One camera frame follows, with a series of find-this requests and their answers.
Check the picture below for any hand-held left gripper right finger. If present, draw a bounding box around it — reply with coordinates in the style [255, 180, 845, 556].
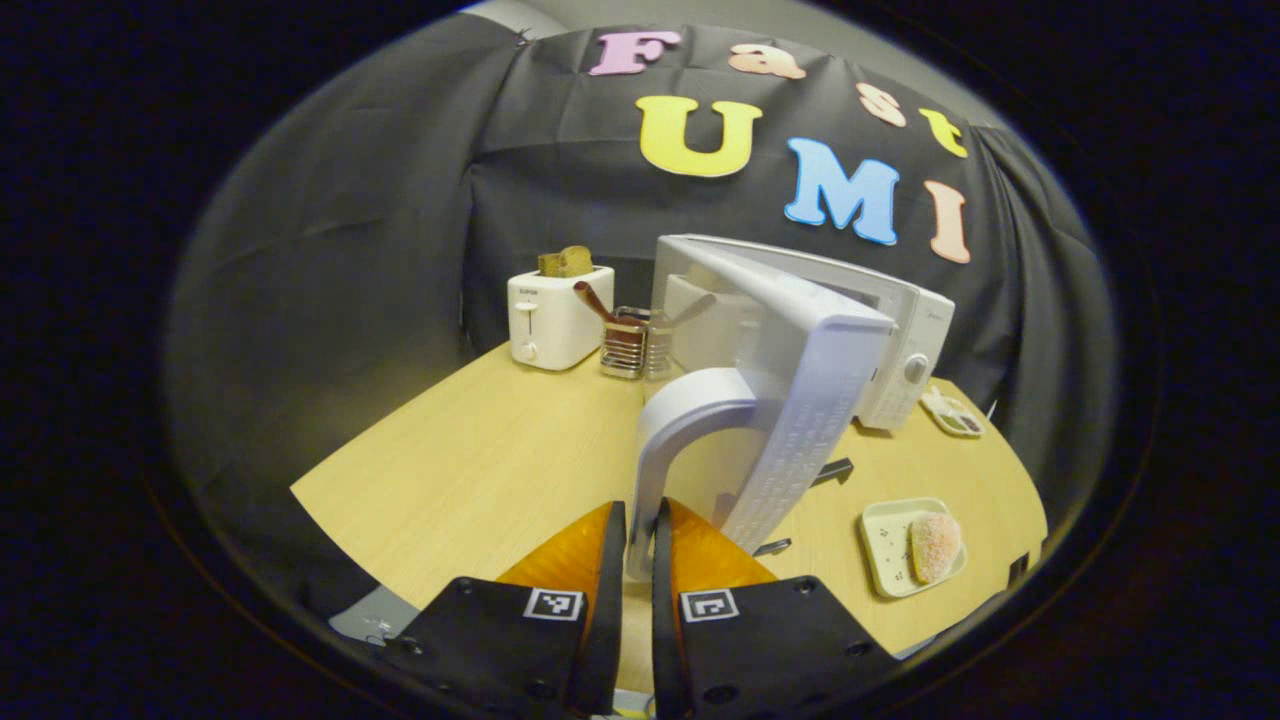
[652, 497, 901, 719]

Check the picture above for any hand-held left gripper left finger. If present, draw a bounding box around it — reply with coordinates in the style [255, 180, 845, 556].
[385, 500, 628, 716]

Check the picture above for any pale green square plate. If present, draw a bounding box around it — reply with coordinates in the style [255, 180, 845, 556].
[860, 497, 969, 600]

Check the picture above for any white microwave oven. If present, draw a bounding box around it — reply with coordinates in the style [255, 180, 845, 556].
[625, 234, 956, 583]

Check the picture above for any sugar-coated bun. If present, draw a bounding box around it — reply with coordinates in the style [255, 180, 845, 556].
[908, 512, 963, 585]

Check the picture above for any metal utensil holder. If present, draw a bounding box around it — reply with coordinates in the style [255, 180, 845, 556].
[600, 306, 676, 381]

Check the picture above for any white toaster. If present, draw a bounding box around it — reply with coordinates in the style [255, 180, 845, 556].
[507, 265, 616, 372]

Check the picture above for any dark brown wooden spoon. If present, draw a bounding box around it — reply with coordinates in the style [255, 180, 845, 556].
[573, 281, 621, 326]

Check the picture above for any brown toast slice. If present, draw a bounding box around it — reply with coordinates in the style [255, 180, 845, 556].
[538, 246, 594, 279]

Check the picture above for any white compartment condiment tray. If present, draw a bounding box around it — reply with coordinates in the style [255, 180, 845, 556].
[920, 385, 986, 438]

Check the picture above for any black backdrop cloth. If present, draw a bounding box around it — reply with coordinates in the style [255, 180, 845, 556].
[165, 10, 1116, 601]

